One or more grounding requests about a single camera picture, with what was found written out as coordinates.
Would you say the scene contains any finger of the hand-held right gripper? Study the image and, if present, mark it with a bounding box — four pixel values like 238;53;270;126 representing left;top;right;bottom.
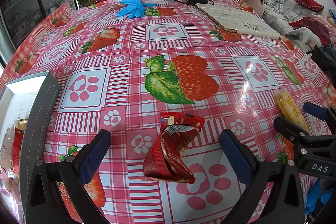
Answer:
303;102;336;122
273;116;336;159

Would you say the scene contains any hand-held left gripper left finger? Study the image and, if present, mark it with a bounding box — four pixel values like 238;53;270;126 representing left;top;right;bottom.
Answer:
25;130;112;224

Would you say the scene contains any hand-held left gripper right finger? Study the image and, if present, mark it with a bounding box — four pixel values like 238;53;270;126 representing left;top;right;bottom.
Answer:
220;129;305;224

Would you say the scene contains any yellow rice cracker packet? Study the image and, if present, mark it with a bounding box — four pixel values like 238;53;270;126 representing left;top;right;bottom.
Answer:
274;90;311;133

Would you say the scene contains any grey box with white inside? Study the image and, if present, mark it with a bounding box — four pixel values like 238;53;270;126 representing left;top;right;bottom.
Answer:
0;71;62;214

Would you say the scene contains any pink white snack packet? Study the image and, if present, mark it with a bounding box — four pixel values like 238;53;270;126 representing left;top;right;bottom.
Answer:
0;126;16;169

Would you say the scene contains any person's right hand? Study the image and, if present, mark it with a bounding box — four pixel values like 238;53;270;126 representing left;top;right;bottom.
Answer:
304;179;332;214

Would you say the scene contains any black bag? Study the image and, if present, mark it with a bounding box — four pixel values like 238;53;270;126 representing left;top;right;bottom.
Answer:
311;45;336;75

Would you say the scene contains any dark red garment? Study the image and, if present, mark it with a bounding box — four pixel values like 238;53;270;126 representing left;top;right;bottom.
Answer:
289;16;336;42

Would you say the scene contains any grey sofa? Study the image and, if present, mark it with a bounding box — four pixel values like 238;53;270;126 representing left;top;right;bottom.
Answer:
262;0;336;48

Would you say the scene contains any red pillow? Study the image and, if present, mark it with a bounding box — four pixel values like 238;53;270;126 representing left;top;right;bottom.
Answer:
292;0;324;12

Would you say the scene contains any cream folded mat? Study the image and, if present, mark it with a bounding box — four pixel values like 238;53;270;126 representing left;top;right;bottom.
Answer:
196;3;282;39

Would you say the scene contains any blue nitrile gloves pile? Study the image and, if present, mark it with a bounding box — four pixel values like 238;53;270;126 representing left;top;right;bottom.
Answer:
116;0;158;18

